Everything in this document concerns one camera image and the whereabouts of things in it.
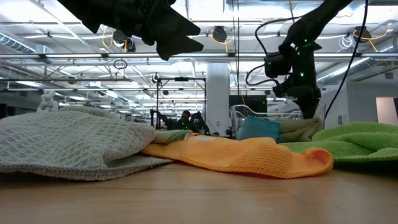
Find black background robot arms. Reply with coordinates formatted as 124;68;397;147
150;108;211;135

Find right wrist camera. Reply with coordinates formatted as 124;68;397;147
264;52;293;78

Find pale green teal-edged towel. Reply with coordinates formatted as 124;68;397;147
278;117;324;143

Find white pillar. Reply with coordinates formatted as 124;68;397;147
205;63;231;136

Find bright green microfiber towel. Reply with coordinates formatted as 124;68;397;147
279;121;398;166

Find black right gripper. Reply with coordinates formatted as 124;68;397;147
272;49;322;119

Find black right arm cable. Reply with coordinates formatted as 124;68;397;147
325;0;369;121

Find hanging cable coil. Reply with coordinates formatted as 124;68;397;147
113;58;128;70

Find sage green microfiber towel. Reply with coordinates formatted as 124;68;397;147
152;129;192;144

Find orange microfiber towel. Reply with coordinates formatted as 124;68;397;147
141;136;334;179

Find grey microfiber towel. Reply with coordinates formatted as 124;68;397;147
0;106;174;181

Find person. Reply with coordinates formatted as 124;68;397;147
175;110;193;131

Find clear plastic bin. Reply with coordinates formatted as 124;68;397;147
229;104;326;141

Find black frame rig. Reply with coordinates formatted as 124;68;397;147
156;77;206;128

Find black hanging cables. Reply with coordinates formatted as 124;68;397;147
231;0;241;106

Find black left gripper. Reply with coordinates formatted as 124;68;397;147
57;0;205;62

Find white robot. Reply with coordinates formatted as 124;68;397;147
36;90;59;112

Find black monitor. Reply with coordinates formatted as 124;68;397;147
229;95;267;113

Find ceiling cord reel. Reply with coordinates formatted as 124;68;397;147
112;29;137;53
211;26;228;44
354;26;373;43

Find blue microfiber towel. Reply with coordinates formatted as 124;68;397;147
236;115;282;143

